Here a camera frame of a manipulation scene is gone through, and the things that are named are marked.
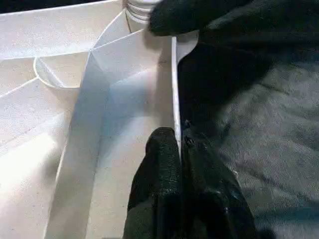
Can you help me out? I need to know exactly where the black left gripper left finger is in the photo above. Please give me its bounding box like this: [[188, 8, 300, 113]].
[[123, 126, 185, 239]]

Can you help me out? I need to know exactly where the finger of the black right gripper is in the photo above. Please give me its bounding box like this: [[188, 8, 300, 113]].
[[148, 0, 250, 37]]

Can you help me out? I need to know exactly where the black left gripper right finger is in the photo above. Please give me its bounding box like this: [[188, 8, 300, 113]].
[[180, 119, 260, 239]]

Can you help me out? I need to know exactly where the white plastic table leg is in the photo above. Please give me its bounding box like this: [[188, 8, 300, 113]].
[[122, 0, 160, 25]]

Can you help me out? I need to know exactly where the white plastic table top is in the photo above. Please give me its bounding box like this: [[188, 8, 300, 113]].
[[0, 0, 200, 239]]

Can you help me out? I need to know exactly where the black mat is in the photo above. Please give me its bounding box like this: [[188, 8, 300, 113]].
[[0, 0, 319, 239]]

